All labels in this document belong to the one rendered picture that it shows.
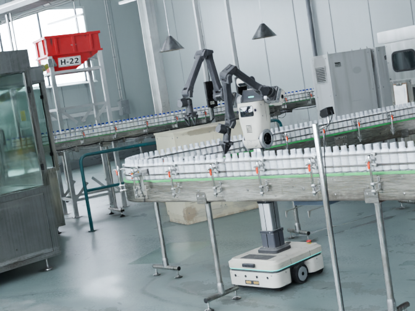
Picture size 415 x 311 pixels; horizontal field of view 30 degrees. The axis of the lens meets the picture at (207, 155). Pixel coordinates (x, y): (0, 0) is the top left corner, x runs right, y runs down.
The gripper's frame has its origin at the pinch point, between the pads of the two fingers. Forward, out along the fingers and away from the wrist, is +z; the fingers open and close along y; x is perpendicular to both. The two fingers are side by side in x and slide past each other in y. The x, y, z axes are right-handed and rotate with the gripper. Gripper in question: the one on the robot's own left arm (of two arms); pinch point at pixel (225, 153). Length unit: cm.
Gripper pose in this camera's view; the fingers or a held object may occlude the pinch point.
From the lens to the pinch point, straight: 592.4
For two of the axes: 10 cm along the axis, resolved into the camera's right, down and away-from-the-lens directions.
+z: -1.0, 9.8, -1.6
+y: 7.1, -0.4, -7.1
